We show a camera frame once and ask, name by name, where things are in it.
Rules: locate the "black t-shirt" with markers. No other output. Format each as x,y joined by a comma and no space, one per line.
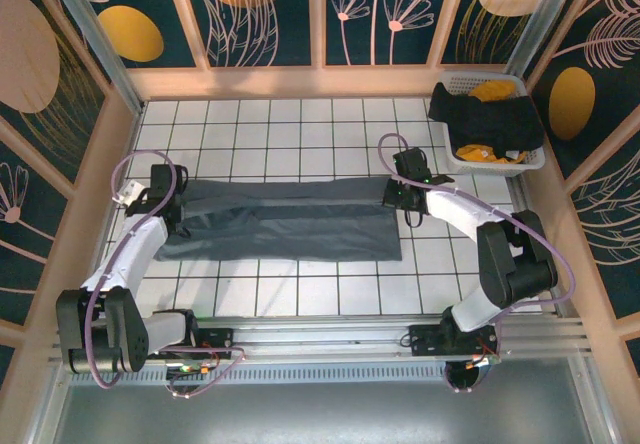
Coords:
490,119

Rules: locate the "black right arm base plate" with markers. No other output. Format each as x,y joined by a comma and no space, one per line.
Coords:
425,341

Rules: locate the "aluminium corner post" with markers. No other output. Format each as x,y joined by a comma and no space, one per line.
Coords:
542,19
95,39

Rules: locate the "white plastic laundry basket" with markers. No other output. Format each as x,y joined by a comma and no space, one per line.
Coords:
500,169

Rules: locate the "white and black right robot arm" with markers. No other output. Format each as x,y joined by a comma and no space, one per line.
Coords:
455,211

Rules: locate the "aluminium rail beam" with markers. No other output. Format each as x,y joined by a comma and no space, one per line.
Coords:
320,339

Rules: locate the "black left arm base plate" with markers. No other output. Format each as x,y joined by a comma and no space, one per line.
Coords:
217,343

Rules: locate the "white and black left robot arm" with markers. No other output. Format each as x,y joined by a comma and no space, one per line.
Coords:
130,249

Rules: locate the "floral wall with big beige circle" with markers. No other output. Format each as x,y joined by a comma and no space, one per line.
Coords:
35,114

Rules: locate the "grey t-shirt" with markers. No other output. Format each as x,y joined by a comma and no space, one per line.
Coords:
300,224

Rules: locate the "yellow t-shirt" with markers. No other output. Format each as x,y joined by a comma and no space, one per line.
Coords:
492,91

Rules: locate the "floral wall with pink feather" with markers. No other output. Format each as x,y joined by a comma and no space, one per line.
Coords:
600,114

